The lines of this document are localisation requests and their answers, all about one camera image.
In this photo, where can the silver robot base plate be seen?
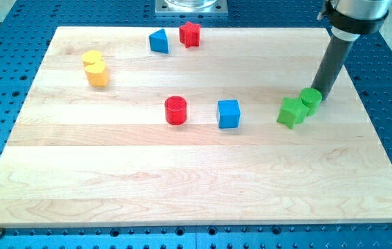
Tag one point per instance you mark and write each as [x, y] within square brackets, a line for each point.
[190, 7]

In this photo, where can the red cylinder block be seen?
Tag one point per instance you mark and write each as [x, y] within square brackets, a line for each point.
[175, 110]

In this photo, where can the blue perforated table plate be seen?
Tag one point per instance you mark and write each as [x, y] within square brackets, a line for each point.
[26, 29]

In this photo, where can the black pusher rod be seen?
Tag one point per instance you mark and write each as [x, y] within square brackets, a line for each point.
[331, 65]

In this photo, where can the blue triangle block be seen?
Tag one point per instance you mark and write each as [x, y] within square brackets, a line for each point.
[158, 41]

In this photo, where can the yellow pentagon block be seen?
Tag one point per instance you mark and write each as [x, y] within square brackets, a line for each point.
[90, 57]

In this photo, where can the green star block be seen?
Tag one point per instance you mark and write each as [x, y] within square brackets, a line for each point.
[292, 112]

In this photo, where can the wooden board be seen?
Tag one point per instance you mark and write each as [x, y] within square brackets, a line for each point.
[85, 156]

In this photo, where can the blue cube block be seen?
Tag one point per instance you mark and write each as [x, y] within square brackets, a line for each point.
[228, 114]

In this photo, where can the green cylinder block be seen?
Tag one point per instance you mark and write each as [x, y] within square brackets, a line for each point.
[311, 98]

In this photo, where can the yellow heart block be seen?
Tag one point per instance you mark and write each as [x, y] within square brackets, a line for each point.
[97, 74]

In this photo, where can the red star block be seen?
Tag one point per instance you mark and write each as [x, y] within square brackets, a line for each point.
[189, 34]

